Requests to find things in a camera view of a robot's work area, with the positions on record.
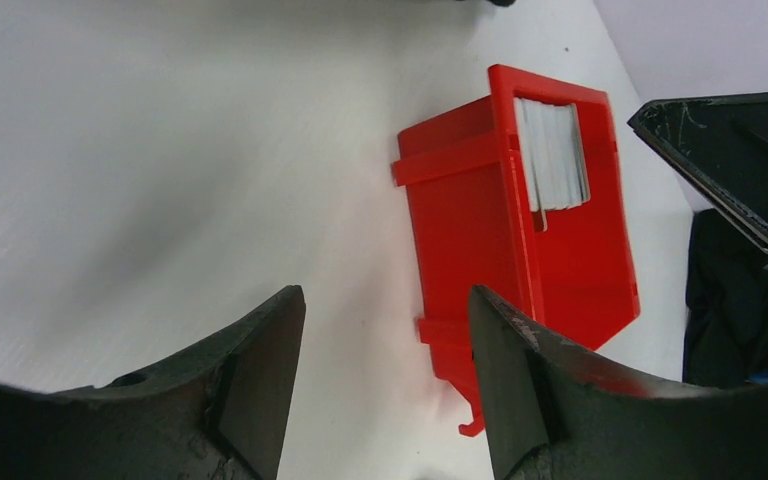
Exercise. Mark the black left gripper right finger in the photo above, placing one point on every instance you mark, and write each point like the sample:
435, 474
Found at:
554, 409

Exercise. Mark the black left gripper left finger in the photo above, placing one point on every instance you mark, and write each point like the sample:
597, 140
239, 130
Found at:
217, 409

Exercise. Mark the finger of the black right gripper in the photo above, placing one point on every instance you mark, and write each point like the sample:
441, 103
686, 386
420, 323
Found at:
719, 145

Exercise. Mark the red plastic bin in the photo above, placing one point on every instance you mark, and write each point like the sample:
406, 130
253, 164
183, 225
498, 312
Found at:
465, 179

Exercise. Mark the stack of credit cards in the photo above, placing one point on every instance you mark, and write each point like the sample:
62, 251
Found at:
553, 158

